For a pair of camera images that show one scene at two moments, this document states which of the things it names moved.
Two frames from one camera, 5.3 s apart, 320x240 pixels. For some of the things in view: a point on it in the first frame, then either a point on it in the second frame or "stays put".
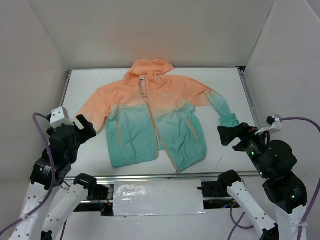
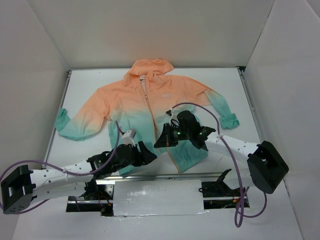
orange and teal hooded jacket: [153, 111] stays put
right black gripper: [240, 137] → [169, 136]
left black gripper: [78, 130] → [139, 155]
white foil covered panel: [158, 198] stays put
